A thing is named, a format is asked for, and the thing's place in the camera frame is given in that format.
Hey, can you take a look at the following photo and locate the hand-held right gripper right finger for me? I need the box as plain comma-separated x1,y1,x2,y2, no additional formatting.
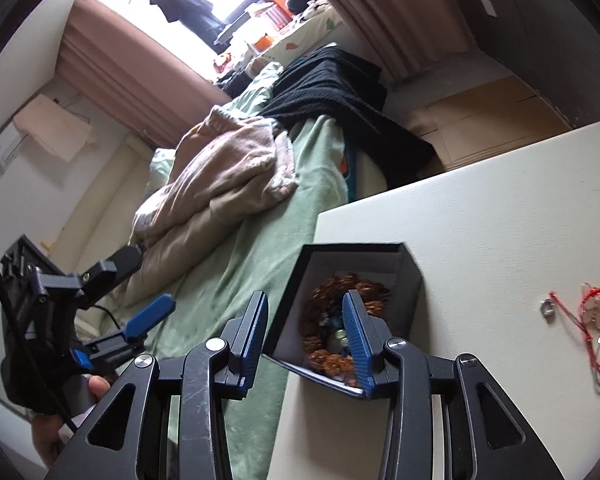
341,289,566,480

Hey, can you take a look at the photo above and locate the pink fleece blanket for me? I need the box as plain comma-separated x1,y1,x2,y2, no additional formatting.
112,107,299,307

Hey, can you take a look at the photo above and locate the black knitted blanket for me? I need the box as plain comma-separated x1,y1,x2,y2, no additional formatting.
256,46,437,190

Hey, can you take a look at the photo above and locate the flat cardboard sheet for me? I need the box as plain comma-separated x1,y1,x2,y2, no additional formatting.
404,74,572,172

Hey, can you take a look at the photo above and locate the printed window seat cushion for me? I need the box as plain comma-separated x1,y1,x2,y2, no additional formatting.
249,0,352,67

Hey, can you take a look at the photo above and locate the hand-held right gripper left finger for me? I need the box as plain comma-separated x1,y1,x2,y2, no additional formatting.
44,290,270,480

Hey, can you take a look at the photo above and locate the silver ring on red string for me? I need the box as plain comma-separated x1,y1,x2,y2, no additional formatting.
539,290,592,322

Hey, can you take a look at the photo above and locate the person's left hand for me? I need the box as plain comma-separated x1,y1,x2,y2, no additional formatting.
29,376,114,468

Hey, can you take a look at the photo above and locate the pink curtain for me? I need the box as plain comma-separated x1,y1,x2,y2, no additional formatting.
291,0,477,82
60,0,237,150

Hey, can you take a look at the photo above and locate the black jewelry box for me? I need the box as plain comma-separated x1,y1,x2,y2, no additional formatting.
261,242,424,402

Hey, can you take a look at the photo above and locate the brown beaded bracelet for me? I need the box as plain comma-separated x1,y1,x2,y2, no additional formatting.
300,273,394,389

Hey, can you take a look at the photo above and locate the hanging dark garment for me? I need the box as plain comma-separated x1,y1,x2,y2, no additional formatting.
142,0,227,47

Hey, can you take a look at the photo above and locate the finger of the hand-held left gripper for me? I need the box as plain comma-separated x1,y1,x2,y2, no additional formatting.
71,294,176,368
77,242,144,302

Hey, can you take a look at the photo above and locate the bed with green sheet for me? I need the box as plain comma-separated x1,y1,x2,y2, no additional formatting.
74,60,352,480

